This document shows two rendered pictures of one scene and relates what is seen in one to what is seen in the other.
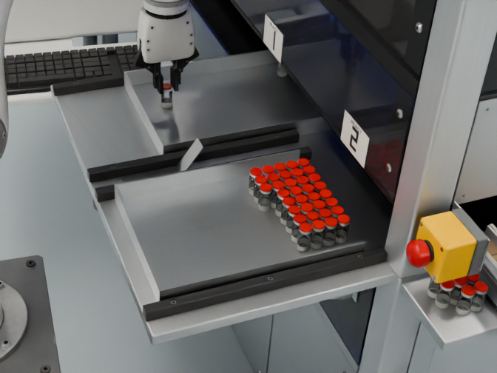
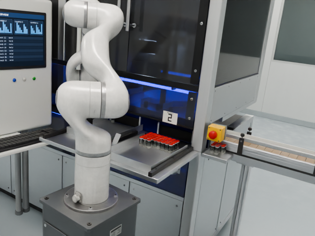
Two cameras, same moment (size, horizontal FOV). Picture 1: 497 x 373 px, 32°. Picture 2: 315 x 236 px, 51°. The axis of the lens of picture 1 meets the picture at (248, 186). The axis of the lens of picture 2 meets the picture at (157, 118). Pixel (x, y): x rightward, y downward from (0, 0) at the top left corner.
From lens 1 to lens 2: 93 cm
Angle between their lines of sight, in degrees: 39
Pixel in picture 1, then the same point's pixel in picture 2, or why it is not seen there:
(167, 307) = (155, 170)
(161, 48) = not seen: hidden behind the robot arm
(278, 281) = (176, 158)
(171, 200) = (120, 152)
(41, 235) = not seen: outside the picture
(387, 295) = (195, 161)
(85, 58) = (34, 133)
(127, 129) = not seen: hidden behind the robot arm
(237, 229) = (147, 153)
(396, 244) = (197, 141)
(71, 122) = (60, 143)
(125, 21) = (38, 122)
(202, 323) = (166, 173)
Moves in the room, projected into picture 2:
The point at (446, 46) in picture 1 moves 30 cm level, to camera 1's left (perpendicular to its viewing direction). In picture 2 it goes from (209, 70) to (156, 71)
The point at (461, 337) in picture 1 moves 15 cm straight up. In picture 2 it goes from (228, 158) to (233, 129)
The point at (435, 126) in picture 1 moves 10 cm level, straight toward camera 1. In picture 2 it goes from (208, 95) to (219, 100)
